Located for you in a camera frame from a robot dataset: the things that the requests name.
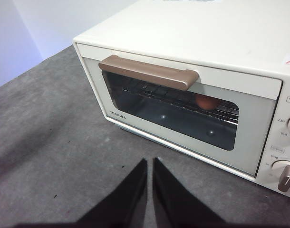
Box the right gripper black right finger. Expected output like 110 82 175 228
152 157 229 228

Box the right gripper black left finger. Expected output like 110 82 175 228
76 158 148 228

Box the brown egg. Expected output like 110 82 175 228
195 94 219 111

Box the oven timer knob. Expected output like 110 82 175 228
271 159 290 193

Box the cream Toshiba toaster oven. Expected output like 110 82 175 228
72 0 290 202

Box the metal wire oven rack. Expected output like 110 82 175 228
122 80 240 125

